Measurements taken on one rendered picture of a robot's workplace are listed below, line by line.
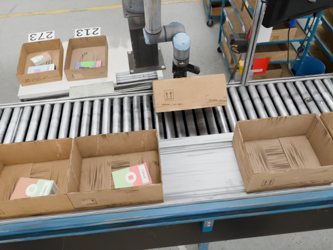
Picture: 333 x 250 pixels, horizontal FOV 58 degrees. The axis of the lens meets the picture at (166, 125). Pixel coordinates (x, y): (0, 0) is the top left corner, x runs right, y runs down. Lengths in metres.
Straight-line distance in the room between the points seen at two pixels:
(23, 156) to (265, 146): 1.20
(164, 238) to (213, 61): 2.34
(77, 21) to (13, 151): 3.06
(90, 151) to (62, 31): 2.92
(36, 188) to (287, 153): 1.19
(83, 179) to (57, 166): 0.16
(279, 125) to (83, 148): 0.96
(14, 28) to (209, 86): 3.45
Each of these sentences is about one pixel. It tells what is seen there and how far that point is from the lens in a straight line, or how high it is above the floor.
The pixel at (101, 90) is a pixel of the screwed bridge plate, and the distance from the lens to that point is 2.07.
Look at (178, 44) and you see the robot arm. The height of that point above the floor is 1.20.
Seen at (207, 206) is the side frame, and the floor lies 0.91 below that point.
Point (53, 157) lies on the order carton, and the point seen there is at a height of 0.91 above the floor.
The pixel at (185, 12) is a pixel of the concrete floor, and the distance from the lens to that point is 4.36.
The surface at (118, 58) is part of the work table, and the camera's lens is 2.32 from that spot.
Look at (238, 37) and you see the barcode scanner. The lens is 1.90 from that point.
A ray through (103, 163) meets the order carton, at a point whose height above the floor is 0.89.
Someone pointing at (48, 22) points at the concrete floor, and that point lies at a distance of 4.56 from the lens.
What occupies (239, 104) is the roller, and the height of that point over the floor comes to 0.75.
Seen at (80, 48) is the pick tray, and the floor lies 0.76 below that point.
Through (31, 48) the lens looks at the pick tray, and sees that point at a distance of 2.57.
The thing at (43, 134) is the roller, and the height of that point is 0.74.
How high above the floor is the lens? 2.12
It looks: 50 degrees down
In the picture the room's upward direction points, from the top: 3 degrees counter-clockwise
